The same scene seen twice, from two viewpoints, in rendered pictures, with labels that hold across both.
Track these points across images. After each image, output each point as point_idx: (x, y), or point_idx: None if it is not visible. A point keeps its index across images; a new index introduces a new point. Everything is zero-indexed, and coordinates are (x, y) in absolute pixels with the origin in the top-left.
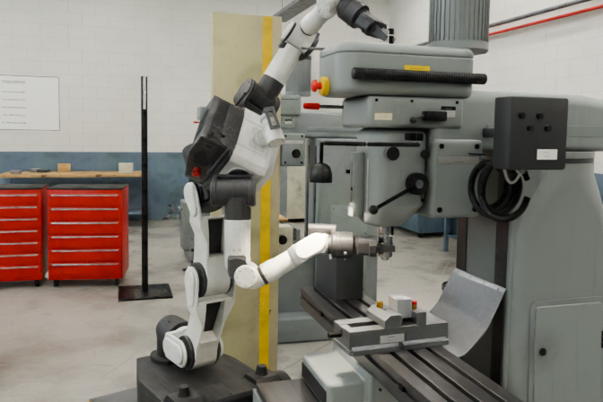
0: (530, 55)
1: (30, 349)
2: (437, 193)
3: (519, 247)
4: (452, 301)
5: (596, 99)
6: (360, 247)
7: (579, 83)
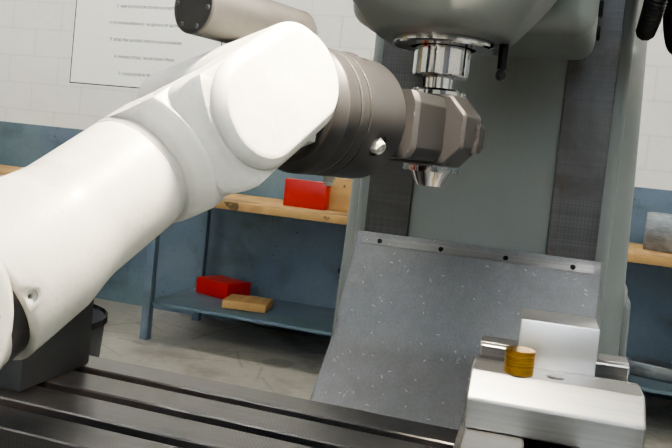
0: None
1: None
2: None
3: (628, 151)
4: (398, 324)
5: None
6: (423, 121)
7: None
